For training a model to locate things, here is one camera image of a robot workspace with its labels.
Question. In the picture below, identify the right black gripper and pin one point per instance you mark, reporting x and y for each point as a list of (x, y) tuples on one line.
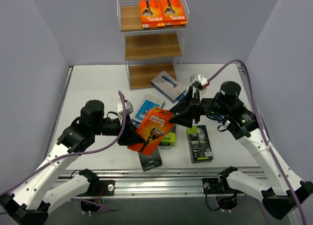
[(195, 107)]

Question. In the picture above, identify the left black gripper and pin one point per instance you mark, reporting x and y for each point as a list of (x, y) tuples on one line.
[(124, 133)]

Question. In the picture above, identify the narrow orange Fusion5 razor box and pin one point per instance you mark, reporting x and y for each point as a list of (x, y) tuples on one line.
[(152, 129)]

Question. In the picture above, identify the grey blue razor box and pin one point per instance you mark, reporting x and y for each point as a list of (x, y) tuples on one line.
[(169, 87)]

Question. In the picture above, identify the blue Harry's box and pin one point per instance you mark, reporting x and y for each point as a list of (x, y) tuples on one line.
[(148, 103), (216, 118)]

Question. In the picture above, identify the large orange Fusion5 razor box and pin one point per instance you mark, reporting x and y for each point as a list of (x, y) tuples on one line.
[(151, 15)]

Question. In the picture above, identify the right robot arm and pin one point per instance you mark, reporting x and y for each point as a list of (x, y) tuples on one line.
[(283, 190)]

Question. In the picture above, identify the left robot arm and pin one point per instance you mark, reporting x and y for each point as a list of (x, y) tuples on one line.
[(34, 200)]

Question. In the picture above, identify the orange razor box on shelf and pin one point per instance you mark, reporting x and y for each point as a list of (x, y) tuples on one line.
[(173, 13)]

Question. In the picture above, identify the black green razor box middle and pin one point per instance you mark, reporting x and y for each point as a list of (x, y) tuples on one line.
[(170, 137)]

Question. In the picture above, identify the black green razor box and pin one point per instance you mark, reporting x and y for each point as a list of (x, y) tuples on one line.
[(170, 137), (150, 162)]

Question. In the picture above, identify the black green razor box front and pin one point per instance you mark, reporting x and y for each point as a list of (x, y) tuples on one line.
[(150, 162)]

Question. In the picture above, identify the black box with face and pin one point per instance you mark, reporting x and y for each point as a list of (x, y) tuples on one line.
[(199, 144)]

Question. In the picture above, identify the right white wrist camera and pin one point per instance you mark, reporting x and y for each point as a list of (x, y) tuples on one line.
[(199, 82)]

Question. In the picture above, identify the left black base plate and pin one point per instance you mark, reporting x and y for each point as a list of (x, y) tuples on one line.
[(106, 188)]

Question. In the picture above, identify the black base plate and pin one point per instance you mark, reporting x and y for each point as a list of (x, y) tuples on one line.
[(106, 188), (211, 186)]

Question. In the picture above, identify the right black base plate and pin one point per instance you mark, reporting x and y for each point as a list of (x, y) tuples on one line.
[(211, 186)]

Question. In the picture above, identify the white wire wooden shelf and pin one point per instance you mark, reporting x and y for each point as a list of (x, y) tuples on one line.
[(149, 51)]

